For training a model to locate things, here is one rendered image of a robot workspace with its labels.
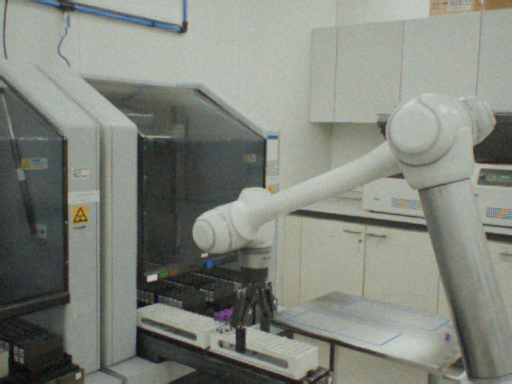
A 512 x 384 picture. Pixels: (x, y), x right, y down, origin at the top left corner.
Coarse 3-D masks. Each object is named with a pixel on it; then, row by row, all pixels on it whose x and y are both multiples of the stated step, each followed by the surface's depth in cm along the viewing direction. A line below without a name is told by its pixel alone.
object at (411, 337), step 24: (288, 312) 199; (312, 312) 199; (336, 312) 200; (360, 312) 201; (384, 312) 201; (408, 312) 202; (312, 336) 180; (336, 336) 177; (360, 336) 177; (384, 336) 178; (408, 336) 178; (432, 336) 179; (336, 360) 227; (408, 360) 160; (432, 360) 160
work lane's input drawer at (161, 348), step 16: (144, 336) 178; (160, 336) 175; (160, 352) 174; (176, 352) 170; (192, 352) 166; (208, 352) 164; (208, 368) 162; (224, 368) 159; (240, 368) 155; (256, 368) 153; (320, 368) 153
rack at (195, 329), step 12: (144, 312) 181; (156, 312) 181; (168, 312) 182; (180, 312) 181; (144, 324) 181; (156, 324) 182; (168, 324) 174; (180, 324) 171; (192, 324) 171; (204, 324) 171; (180, 336) 171; (192, 336) 177; (204, 336) 165
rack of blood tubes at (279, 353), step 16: (224, 336) 161; (256, 336) 161; (272, 336) 162; (224, 352) 161; (256, 352) 164; (272, 352) 151; (288, 352) 150; (304, 352) 150; (272, 368) 151; (288, 368) 148; (304, 368) 149
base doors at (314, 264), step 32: (288, 224) 431; (320, 224) 414; (352, 224) 398; (288, 256) 433; (320, 256) 416; (352, 256) 400; (384, 256) 386; (416, 256) 372; (288, 288) 435; (320, 288) 418; (352, 288) 402; (384, 288) 387; (416, 288) 374
